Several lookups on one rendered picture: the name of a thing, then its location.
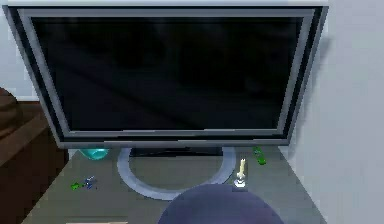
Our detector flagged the purple round container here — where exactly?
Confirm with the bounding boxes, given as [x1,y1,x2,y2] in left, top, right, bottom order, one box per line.
[157,183,286,224]

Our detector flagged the grey television stand table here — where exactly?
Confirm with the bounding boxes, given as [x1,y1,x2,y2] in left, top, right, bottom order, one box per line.
[20,145,329,224]

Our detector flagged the grey framed television set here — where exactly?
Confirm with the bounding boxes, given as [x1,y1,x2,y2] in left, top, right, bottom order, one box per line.
[2,4,330,202]

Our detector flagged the white candle on holder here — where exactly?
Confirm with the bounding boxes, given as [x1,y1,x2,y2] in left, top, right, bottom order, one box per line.
[233,158,248,189]

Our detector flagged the green bottle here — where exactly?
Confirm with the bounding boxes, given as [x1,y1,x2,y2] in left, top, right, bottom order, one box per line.
[252,146,268,166]

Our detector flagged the teal glass bowl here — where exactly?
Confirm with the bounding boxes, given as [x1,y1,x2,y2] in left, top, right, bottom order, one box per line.
[78,148,111,161]

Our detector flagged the dark brown sofa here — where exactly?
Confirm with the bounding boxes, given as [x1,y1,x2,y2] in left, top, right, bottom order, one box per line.
[0,87,70,224]

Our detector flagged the blue and green key ring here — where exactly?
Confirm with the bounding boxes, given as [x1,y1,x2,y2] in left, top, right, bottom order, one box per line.
[70,175,98,192]

